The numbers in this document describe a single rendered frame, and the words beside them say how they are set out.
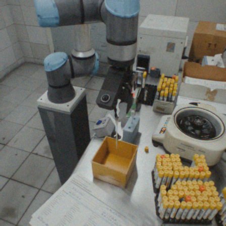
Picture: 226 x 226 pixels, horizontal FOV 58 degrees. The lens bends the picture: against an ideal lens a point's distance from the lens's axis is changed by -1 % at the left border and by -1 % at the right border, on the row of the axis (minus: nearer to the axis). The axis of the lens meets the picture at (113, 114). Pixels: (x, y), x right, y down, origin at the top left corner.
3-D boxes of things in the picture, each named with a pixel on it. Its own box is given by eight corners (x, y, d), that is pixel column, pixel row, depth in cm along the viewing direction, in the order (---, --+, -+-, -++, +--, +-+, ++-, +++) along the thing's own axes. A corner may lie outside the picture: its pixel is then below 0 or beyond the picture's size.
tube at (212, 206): (200, 216, 66) (211, 200, 59) (206, 218, 66) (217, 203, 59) (199, 221, 65) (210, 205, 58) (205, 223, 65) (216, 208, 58)
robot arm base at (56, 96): (41, 98, 112) (37, 82, 106) (60, 85, 122) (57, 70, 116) (63, 107, 106) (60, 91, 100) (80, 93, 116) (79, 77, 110)
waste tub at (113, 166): (106, 152, 88) (105, 135, 81) (136, 162, 84) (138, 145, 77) (92, 177, 78) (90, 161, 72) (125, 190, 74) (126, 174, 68)
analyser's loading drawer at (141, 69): (138, 67, 141) (138, 60, 137) (148, 68, 139) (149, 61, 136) (130, 82, 126) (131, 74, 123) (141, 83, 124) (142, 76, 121)
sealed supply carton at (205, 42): (194, 41, 181) (199, 19, 169) (222, 46, 173) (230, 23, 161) (188, 56, 159) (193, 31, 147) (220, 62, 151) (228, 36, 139)
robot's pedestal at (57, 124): (62, 190, 168) (37, 106, 111) (73, 171, 182) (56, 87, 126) (85, 198, 163) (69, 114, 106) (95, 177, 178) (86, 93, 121)
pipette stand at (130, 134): (127, 129, 98) (128, 113, 91) (141, 134, 95) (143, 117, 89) (118, 144, 91) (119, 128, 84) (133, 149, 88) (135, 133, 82)
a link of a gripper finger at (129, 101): (132, 112, 62) (134, 87, 56) (131, 115, 61) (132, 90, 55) (118, 108, 63) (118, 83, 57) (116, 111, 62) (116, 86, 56)
